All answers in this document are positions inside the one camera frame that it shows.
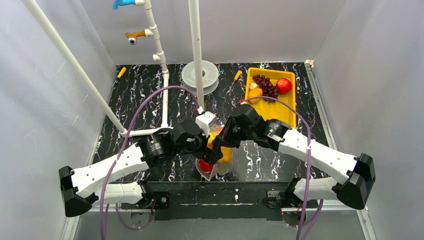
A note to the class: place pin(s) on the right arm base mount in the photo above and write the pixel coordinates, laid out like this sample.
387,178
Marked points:
285,199

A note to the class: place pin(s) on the yellow toy mango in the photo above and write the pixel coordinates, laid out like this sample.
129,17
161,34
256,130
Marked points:
211,138

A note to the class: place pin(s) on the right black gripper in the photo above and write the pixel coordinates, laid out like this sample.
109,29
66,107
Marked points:
227,134

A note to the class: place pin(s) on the diagonal white pipe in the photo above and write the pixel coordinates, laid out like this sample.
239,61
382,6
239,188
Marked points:
51,32

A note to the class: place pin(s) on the red toy apple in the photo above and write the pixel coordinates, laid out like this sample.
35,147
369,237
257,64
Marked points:
284,85

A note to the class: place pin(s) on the red bell pepper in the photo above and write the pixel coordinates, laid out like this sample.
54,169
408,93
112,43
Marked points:
204,166

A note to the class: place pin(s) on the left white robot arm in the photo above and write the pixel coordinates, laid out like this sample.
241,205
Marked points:
86,187

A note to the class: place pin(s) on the blue tap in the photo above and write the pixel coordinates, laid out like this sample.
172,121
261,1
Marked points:
121,3

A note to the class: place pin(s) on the yellow handled screwdriver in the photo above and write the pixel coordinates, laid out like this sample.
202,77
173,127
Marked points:
235,79
120,74

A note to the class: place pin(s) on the orange toy fruit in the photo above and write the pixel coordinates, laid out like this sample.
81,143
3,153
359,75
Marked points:
253,94

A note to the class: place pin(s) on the white filament spool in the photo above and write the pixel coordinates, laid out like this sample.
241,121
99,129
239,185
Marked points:
210,77

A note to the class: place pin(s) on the yellow handled screwdriver centre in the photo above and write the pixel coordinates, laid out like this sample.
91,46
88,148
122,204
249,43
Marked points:
235,79

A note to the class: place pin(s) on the white garlic bulb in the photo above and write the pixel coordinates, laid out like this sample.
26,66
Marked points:
253,85

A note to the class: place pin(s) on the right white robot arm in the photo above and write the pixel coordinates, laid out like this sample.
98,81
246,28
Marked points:
350,178

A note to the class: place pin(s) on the yellow handled screwdriver left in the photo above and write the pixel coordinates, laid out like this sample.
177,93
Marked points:
120,74

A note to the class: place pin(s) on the clear zip top bag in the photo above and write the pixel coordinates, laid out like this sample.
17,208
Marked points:
212,158

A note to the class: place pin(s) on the white pvc pipe frame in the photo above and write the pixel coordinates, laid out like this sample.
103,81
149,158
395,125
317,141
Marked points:
193,7

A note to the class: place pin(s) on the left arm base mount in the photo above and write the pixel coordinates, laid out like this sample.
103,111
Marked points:
157,200

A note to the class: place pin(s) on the yellow bell pepper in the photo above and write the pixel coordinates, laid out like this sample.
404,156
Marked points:
227,155

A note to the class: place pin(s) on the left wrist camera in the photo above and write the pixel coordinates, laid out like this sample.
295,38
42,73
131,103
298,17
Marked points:
206,120

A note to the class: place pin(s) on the dark grape bunch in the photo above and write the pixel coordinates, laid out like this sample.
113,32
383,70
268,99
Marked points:
268,88

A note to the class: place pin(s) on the orange tap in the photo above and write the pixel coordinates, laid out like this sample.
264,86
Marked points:
133,37

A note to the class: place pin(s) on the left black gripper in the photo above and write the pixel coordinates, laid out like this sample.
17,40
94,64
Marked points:
205,144

